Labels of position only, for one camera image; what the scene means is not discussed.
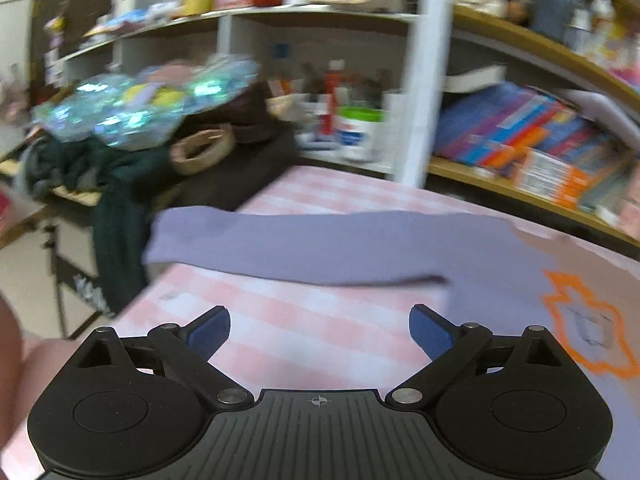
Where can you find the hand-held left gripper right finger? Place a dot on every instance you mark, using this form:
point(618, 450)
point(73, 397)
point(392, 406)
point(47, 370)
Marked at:
point(426, 332)

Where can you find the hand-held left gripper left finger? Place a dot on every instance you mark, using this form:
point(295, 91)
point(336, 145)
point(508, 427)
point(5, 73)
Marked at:
point(214, 331)

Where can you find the purple sweater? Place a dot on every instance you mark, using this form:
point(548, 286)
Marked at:
point(300, 245)

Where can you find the pink checkered tablecloth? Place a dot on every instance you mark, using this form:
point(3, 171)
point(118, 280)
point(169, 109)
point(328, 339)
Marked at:
point(310, 320)

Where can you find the black folding stand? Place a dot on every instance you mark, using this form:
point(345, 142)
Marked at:
point(61, 280)

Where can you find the dark green cloth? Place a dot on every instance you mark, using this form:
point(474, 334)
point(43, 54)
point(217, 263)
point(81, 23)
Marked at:
point(120, 195)

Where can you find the dark brown bag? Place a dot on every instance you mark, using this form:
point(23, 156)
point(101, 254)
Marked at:
point(250, 160)

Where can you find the woven straw basket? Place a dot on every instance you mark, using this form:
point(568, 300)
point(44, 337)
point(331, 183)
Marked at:
point(200, 147)

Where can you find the person's leg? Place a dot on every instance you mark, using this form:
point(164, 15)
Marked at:
point(7, 360)

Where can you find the white plastic jar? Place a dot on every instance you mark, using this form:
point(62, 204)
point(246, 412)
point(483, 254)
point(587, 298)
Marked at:
point(357, 132)

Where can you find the row of colourful books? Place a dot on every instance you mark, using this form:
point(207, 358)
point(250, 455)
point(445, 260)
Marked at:
point(530, 145)

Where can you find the iridescent foil bouquet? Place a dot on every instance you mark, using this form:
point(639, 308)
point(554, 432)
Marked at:
point(135, 105)

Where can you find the white shelf unit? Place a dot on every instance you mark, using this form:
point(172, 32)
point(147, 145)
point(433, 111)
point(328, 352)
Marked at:
point(425, 85)

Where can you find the red bottle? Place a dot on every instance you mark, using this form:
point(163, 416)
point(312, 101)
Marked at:
point(332, 90)

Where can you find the grey fabric bin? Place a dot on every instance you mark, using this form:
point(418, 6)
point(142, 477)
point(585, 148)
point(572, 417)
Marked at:
point(552, 10)

